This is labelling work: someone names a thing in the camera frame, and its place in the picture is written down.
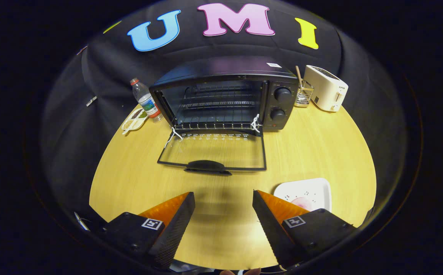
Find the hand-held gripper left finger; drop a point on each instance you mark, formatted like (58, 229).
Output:
(175, 233)

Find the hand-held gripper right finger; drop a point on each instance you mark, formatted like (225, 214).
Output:
(271, 229)

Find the pink ham slice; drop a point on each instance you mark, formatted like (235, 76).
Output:
(302, 202)

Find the white square plate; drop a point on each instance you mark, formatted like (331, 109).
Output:
(313, 187)

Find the black toaster oven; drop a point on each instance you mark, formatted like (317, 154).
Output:
(225, 65)

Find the white toaster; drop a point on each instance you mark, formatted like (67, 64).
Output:
(326, 91)

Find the white divided snack dish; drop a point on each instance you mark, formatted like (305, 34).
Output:
(133, 121)

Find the clear plastic water bottle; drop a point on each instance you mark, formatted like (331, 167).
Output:
(146, 100)

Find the wooden stick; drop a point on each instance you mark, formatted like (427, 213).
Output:
(299, 76)

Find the silver clip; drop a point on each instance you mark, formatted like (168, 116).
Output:
(91, 101)

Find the black backdrop cloth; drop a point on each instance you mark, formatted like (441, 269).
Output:
(91, 76)

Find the red clip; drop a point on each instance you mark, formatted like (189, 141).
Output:
(81, 50)

